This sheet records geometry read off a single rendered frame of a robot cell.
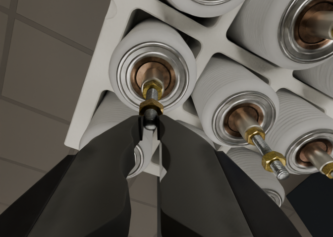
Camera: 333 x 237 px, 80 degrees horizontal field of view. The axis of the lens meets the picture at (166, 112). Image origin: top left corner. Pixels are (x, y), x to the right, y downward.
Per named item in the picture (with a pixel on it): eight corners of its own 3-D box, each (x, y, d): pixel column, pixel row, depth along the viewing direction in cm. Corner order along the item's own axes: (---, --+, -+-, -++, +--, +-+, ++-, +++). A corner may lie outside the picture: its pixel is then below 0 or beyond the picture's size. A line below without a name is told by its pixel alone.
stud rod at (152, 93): (155, 77, 19) (153, 116, 13) (159, 86, 20) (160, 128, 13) (146, 81, 20) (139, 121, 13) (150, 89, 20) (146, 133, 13)
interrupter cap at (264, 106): (257, 76, 22) (260, 78, 21) (283, 122, 25) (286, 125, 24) (198, 114, 24) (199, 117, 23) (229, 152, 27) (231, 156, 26)
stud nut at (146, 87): (158, 77, 18) (158, 81, 17) (166, 93, 19) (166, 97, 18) (138, 86, 18) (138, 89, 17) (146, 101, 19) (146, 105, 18)
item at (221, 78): (217, 37, 37) (263, 63, 21) (241, 77, 41) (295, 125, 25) (175, 69, 39) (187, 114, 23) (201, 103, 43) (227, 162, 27)
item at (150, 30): (133, 73, 39) (117, 122, 23) (124, 20, 35) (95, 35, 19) (182, 68, 39) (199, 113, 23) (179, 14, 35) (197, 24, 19)
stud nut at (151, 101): (158, 94, 14) (158, 100, 14) (167, 113, 15) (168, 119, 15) (134, 104, 15) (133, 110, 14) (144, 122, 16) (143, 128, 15)
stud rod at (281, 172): (249, 120, 22) (288, 170, 16) (253, 126, 23) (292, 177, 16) (241, 125, 23) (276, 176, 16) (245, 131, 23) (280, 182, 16)
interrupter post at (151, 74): (143, 89, 22) (141, 102, 19) (140, 68, 21) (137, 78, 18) (165, 87, 22) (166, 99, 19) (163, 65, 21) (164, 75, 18)
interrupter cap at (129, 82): (125, 112, 23) (124, 115, 23) (109, 44, 20) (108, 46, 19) (190, 105, 23) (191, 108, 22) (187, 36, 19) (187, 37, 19)
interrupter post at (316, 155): (299, 151, 27) (315, 169, 24) (315, 140, 26) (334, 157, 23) (307, 160, 28) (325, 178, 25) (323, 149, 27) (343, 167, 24)
